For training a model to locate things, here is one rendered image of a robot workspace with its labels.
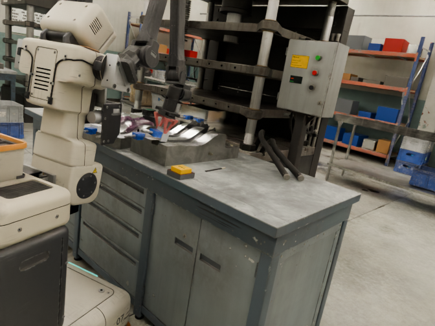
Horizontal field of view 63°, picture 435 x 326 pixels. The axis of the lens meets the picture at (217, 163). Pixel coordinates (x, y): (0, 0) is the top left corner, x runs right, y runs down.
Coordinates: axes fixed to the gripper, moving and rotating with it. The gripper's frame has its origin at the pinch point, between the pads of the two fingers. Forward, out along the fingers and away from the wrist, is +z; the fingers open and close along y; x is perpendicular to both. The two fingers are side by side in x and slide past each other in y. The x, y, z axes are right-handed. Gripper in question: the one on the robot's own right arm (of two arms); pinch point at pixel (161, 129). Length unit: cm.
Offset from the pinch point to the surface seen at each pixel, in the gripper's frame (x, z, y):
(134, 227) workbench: -3.5, 49.8, 0.5
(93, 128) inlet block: 10.2, 13.6, 35.0
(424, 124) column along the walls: -642, -78, 32
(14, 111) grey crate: -74, 96, 346
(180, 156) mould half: -7.2, 8.2, -9.2
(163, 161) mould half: 1.1, 11.5, -8.3
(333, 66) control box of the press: -79, -56, -25
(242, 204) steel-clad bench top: 4, 8, -54
